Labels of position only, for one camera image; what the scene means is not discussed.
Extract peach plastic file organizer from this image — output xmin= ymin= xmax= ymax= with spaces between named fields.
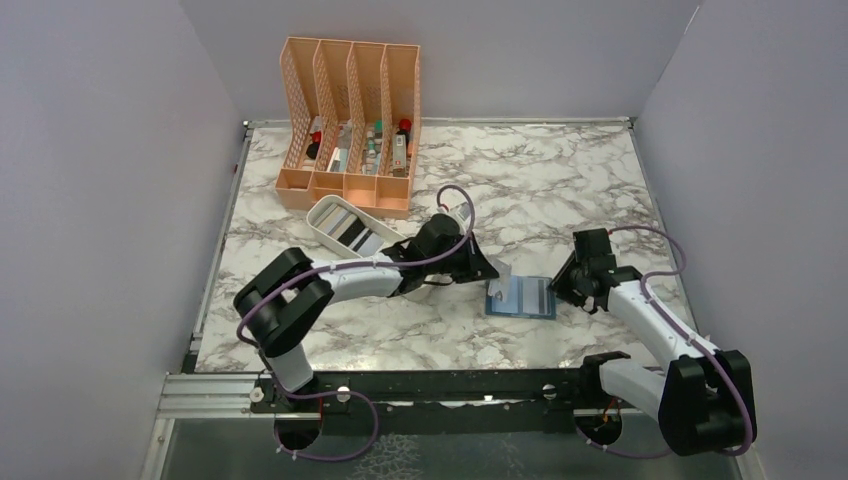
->
xmin=275 ymin=37 xmax=423 ymax=218

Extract black mounting rail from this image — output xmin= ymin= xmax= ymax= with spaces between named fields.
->
xmin=249 ymin=368 xmax=632 ymax=440

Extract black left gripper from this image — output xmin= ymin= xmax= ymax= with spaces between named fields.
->
xmin=425 ymin=230 xmax=499 ymax=285

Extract grey box in organizer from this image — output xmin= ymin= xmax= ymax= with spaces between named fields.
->
xmin=326 ymin=124 xmax=352 ymax=173

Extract white oblong plastic tray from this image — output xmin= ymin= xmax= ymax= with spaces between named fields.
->
xmin=305 ymin=193 xmax=432 ymax=303

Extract teal capped tubes in organizer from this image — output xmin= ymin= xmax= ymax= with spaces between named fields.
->
xmin=361 ymin=120 xmax=383 ymax=175

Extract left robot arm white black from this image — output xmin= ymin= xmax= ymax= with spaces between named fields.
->
xmin=232 ymin=213 xmax=499 ymax=411

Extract red black item in organizer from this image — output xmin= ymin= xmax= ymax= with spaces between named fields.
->
xmin=306 ymin=130 xmax=323 ymax=160

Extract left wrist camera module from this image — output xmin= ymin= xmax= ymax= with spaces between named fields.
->
xmin=448 ymin=202 xmax=471 ymax=232

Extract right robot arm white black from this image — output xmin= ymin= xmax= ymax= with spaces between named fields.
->
xmin=549 ymin=228 xmax=757 ymax=456

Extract teal card holder wallet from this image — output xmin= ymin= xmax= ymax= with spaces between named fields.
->
xmin=484 ymin=275 xmax=557 ymax=320

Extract red capped stick in organizer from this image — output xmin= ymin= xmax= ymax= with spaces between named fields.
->
xmin=391 ymin=118 xmax=412 ymax=178

